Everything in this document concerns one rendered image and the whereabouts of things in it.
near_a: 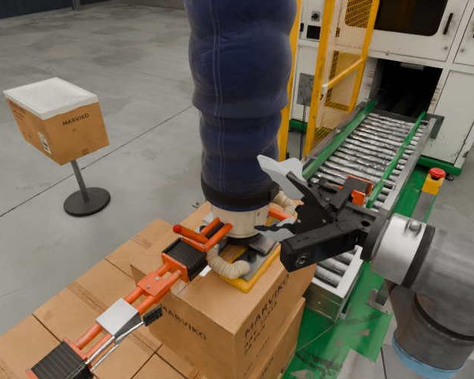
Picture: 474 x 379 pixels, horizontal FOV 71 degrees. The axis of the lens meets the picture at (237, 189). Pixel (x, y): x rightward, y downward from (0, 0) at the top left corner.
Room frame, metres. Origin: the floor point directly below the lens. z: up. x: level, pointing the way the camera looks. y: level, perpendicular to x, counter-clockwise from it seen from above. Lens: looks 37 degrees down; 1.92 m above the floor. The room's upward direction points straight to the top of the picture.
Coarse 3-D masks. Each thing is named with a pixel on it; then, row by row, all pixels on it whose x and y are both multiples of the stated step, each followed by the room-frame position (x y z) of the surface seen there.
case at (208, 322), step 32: (192, 224) 0.85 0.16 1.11; (160, 256) 0.70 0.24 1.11; (224, 256) 0.70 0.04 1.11; (192, 288) 0.58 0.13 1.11; (224, 288) 0.58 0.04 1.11; (256, 288) 0.58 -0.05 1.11; (288, 288) 0.70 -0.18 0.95; (160, 320) 0.62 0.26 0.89; (192, 320) 0.53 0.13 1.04; (224, 320) 0.48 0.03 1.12; (256, 320) 0.53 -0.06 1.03; (192, 352) 0.54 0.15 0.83; (224, 352) 0.46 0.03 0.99; (256, 352) 0.54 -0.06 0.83
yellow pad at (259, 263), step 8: (272, 224) 0.83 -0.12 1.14; (248, 248) 0.72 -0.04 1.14; (272, 248) 0.72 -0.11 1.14; (280, 248) 0.72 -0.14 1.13; (240, 256) 0.68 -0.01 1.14; (248, 256) 0.66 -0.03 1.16; (256, 256) 0.67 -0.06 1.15; (264, 256) 0.68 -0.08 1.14; (272, 256) 0.69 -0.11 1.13; (256, 264) 0.65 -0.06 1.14; (264, 264) 0.66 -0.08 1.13; (248, 272) 0.62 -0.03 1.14; (256, 272) 0.62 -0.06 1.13; (232, 280) 0.60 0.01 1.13; (240, 280) 0.60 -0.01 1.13; (248, 280) 0.60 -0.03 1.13; (256, 280) 0.60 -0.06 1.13; (240, 288) 0.58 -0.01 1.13; (248, 288) 0.57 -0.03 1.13
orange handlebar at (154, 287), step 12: (276, 216) 0.75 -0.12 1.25; (288, 216) 0.74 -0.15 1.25; (204, 228) 0.69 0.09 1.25; (228, 228) 0.69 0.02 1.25; (216, 240) 0.64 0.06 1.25; (168, 264) 0.56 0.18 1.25; (156, 276) 0.51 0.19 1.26; (180, 276) 0.52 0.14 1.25; (144, 288) 0.48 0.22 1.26; (156, 288) 0.48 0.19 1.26; (168, 288) 0.49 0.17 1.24; (132, 300) 0.45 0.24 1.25; (144, 300) 0.45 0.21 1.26; (156, 300) 0.46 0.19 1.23; (96, 324) 0.39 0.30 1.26; (84, 336) 0.36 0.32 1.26; (108, 336) 0.36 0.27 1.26; (96, 348) 0.34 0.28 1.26
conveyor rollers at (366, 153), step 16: (368, 128) 2.75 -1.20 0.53; (384, 128) 2.75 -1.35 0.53; (400, 128) 2.76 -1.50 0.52; (352, 144) 2.41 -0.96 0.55; (368, 144) 2.41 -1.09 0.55; (384, 144) 2.41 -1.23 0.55; (400, 144) 2.42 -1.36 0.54; (336, 160) 2.18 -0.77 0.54; (352, 160) 2.19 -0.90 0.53; (368, 160) 2.21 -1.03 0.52; (384, 160) 2.16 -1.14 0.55; (400, 160) 2.17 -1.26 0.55; (320, 176) 1.97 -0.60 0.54; (336, 176) 1.98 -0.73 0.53; (368, 176) 1.95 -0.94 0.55; (384, 192) 1.79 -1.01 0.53; (336, 256) 1.23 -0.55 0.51; (352, 256) 1.20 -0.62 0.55; (320, 272) 1.10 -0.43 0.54
